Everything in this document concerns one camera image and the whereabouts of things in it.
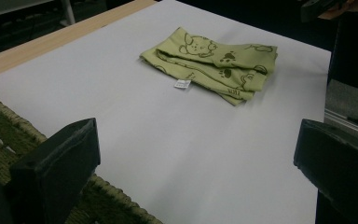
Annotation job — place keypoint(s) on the green woven basket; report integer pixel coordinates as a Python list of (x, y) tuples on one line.
[(0, 137)]

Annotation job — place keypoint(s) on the green printed cloth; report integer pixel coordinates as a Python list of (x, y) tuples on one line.
[(230, 67)]

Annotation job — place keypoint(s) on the white desk frame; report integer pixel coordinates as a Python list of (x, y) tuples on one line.
[(67, 12)]

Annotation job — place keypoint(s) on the dark curtain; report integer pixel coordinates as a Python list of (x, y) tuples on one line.
[(354, 53)]

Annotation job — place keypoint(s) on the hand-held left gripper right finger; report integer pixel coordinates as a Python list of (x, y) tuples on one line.
[(341, 168)]

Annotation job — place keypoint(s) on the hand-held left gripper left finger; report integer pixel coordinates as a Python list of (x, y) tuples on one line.
[(59, 165)]

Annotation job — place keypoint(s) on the white table sheet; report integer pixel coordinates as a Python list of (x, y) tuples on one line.
[(167, 155)]

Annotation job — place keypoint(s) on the metal floor rail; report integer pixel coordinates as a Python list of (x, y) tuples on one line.
[(345, 122)]

